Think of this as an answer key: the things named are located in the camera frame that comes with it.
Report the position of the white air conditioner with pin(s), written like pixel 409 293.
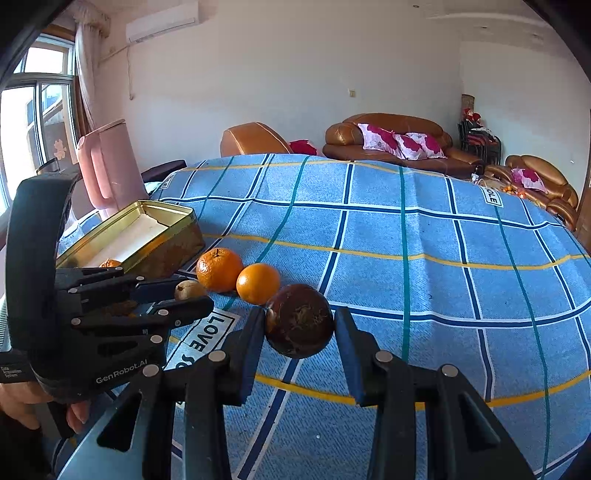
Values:
pixel 164 21

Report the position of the tan walnut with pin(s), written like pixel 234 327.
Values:
pixel 189 290

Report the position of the dark maroon round fruit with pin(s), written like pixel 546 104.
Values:
pixel 300 323

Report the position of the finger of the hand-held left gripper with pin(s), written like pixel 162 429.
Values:
pixel 152 285
pixel 189 309

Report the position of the blue plaid tablecloth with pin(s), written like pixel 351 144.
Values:
pixel 415 277

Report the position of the person's left hand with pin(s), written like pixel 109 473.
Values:
pixel 18 397

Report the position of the window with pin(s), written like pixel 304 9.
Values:
pixel 37 106

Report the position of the pink curtain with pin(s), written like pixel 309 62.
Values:
pixel 92 69

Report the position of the small brown leather sofa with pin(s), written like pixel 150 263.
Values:
pixel 554 180

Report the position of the pink electric kettle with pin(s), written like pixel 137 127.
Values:
pixel 108 166

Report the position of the floral pink pillow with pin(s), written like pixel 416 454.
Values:
pixel 378 137
pixel 528 177
pixel 418 145

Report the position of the gold tin box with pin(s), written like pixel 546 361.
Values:
pixel 184 244

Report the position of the red cushion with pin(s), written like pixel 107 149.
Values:
pixel 304 146

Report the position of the stacked dark chairs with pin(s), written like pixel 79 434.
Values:
pixel 478 138

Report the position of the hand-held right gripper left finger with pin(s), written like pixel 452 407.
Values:
pixel 249 364

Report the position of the orange mandarin with stem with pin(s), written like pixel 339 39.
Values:
pixel 219 276

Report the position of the dark side table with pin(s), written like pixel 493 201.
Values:
pixel 164 170

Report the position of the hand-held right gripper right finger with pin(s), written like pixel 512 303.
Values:
pixel 351 364

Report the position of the brown leather armchair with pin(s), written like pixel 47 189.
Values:
pixel 251 138

